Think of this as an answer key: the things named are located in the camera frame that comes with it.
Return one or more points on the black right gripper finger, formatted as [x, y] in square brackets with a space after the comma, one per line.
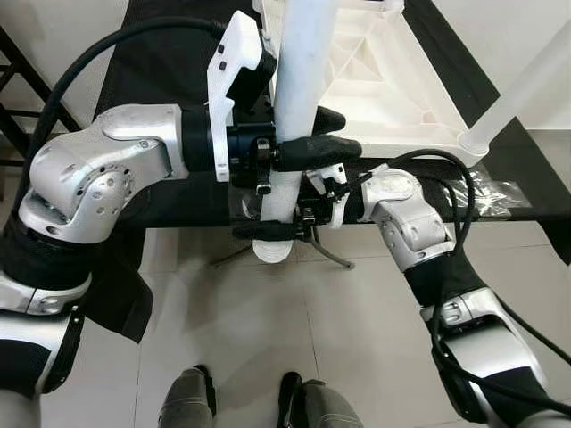
[268, 232]

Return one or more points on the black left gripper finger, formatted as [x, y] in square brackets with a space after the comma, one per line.
[330, 119]
[321, 152]

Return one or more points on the white plastic table leg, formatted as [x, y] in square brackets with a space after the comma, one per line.
[526, 89]
[303, 62]

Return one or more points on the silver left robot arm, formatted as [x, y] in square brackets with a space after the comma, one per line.
[98, 178]

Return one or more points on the white plastic children table top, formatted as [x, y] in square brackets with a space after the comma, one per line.
[393, 80]

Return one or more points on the clear plastic tape piece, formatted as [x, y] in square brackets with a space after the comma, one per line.
[495, 194]
[245, 207]

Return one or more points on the black tablecloth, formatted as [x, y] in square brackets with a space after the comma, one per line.
[169, 71]

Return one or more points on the grey robot left leg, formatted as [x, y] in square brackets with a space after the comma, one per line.
[187, 401]

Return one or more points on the black metal folding rack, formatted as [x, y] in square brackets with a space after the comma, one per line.
[22, 98]

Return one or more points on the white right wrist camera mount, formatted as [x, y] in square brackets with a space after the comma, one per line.
[337, 192]

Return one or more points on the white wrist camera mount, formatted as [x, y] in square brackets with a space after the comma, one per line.
[337, 192]
[236, 53]

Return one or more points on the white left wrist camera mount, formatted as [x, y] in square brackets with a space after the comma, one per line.
[236, 53]

